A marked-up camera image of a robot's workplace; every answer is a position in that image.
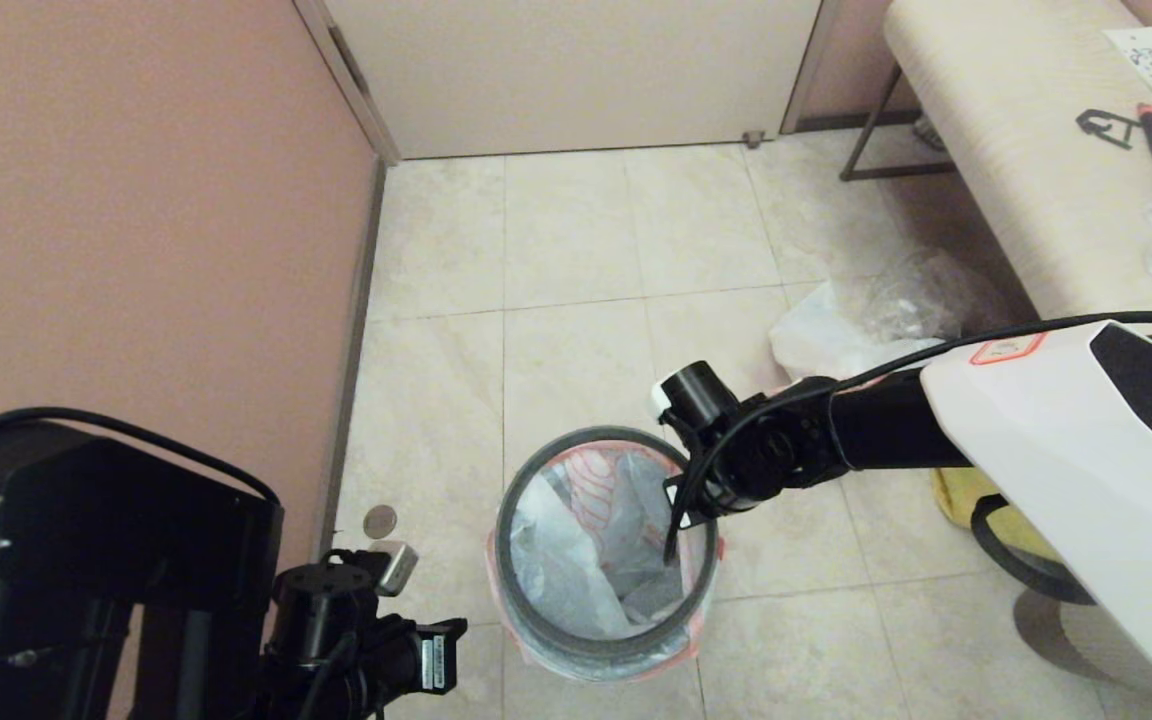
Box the black bin rim ring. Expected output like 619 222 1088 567
494 426 719 661

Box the white red-print trash bag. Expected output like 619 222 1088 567
484 440 727 683
768 281 947 385

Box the yellow fabric tote bag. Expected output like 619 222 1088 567
930 468 1067 563

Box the clear bag with black items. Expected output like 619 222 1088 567
861 249 1015 346

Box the beige ribbed bin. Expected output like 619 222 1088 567
1013 586 1152 697

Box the white door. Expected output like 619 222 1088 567
321 0 823 162

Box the beige bench with metal legs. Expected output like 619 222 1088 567
840 0 1152 323

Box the black metal hook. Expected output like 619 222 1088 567
1074 107 1143 152

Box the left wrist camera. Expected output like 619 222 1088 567
368 540 420 598

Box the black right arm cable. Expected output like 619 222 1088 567
662 311 1152 564

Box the grey wall baseboard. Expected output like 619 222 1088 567
311 159 388 561

